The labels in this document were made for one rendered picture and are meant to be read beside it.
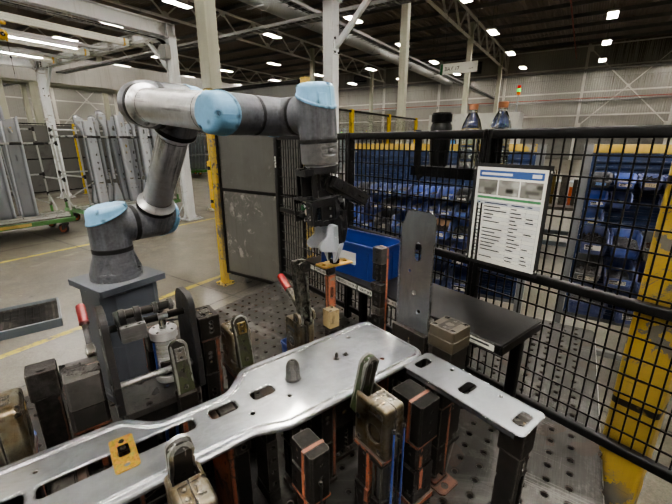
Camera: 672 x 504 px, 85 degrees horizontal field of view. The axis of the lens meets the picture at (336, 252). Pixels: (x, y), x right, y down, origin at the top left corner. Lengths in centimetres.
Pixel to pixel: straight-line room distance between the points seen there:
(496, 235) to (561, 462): 63
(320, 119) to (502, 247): 70
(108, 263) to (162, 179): 31
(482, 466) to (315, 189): 84
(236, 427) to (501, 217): 89
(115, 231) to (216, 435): 74
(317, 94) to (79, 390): 72
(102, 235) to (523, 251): 123
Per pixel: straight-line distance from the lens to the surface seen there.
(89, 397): 92
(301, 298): 100
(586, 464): 130
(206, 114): 72
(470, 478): 114
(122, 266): 131
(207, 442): 77
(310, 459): 73
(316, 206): 73
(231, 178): 385
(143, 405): 96
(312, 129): 73
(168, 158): 119
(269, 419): 79
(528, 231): 116
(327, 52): 557
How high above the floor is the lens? 151
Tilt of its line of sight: 17 degrees down
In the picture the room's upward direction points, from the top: straight up
